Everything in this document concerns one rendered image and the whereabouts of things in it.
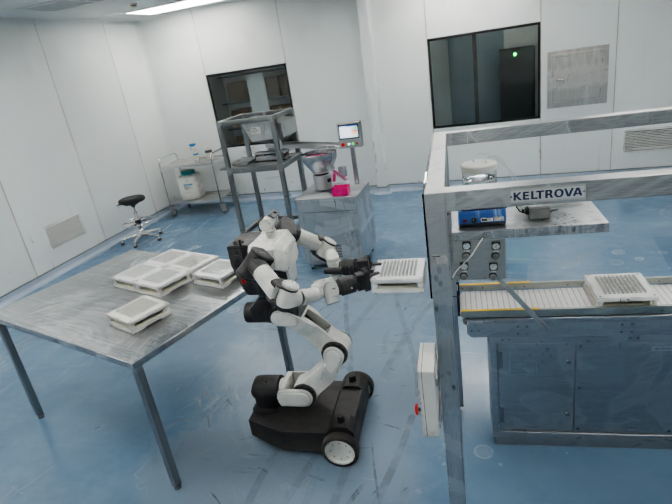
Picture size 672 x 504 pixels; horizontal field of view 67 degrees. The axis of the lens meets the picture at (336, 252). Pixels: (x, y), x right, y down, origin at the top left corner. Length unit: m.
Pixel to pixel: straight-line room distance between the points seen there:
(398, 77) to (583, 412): 5.46
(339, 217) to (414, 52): 3.14
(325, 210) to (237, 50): 3.82
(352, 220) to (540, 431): 2.72
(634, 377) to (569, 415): 0.36
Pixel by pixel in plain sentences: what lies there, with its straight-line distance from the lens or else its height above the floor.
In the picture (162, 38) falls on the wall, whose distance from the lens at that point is 8.71.
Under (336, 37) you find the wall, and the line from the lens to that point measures 7.53.
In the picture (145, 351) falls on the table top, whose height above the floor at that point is 0.82.
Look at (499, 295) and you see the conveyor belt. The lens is 2.65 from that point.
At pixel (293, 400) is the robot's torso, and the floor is 0.28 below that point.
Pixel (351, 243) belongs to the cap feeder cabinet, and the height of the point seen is 0.29.
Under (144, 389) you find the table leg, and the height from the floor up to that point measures 0.65.
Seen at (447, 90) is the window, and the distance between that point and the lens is 7.30.
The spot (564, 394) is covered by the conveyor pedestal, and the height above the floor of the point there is 0.33.
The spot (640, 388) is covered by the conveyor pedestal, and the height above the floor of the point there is 0.37.
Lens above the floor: 2.02
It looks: 21 degrees down
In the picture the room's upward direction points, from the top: 9 degrees counter-clockwise
